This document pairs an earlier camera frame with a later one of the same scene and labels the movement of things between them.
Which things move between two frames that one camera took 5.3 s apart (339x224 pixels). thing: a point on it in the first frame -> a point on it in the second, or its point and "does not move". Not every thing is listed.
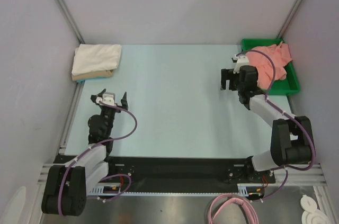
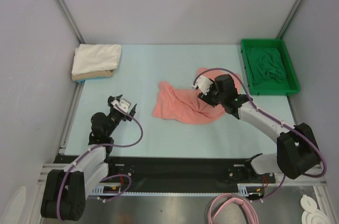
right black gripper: [233, 82] -> [205, 97]
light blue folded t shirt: [82, 81] does not move
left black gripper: [93, 97] -> [110, 99]
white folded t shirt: [92, 58] does not move
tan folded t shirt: [92, 75] does not move
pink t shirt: [280, 54] -> [187, 106]
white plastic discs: [312, 215] does not move
